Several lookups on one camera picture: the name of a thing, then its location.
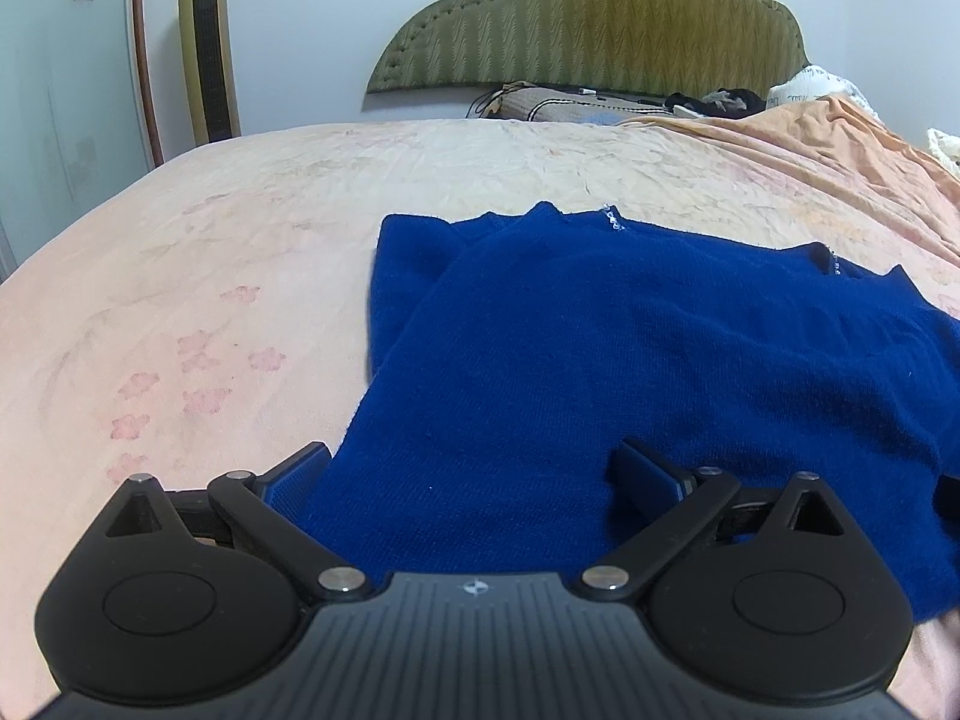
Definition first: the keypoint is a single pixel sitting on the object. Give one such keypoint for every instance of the green upholstered headboard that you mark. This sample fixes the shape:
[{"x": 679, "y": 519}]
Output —
[{"x": 656, "y": 47}]

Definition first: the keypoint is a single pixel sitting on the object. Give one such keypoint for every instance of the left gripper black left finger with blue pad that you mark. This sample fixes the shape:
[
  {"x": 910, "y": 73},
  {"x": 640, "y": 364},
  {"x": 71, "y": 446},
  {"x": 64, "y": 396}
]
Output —
[{"x": 256, "y": 515}]

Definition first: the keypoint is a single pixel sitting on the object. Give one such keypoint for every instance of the gold tower fan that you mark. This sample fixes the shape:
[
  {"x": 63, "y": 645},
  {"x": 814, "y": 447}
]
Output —
[{"x": 208, "y": 70}]

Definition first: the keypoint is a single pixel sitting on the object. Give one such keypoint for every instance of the blue knit sweater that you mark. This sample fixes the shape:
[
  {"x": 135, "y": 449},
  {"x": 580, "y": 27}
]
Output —
[{"x": 511, "y": 355}]

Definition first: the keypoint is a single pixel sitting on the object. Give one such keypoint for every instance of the dark clothes pile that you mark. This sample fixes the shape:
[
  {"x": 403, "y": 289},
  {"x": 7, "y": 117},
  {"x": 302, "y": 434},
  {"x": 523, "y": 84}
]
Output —
[{"x": 736, "y": 104}]

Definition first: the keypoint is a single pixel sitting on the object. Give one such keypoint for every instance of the patterned brown pillow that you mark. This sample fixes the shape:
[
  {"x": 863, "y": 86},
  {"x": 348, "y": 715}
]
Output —
[{"x": 530, "y": 103}]

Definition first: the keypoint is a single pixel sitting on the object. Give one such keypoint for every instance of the white quilt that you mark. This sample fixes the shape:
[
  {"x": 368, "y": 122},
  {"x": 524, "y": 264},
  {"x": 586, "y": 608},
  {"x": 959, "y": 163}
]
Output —
[{"x": 814, "y": 82}]

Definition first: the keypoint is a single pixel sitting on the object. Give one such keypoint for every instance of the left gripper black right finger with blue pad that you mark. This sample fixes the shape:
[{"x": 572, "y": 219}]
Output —
[{"x": 704, "y": 535}]

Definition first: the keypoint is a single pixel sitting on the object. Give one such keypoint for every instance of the cream fluffy blanket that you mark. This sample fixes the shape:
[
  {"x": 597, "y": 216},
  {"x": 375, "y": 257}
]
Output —
[{"x": 945, "y": 149}]

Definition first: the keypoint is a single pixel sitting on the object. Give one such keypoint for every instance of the wooden door frame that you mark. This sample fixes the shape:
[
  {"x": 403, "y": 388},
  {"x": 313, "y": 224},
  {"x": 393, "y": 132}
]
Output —
[{"x": 142, "y": 80}]

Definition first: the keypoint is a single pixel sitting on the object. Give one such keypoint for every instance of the pink floral bed sheet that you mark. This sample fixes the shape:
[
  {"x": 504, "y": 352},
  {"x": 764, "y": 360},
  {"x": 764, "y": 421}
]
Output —
[{"x": 213, "y": 315}]

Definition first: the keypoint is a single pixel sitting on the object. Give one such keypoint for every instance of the orange blanket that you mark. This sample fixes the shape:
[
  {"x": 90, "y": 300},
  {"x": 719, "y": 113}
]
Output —
[{"x": 833, "y": 145}]

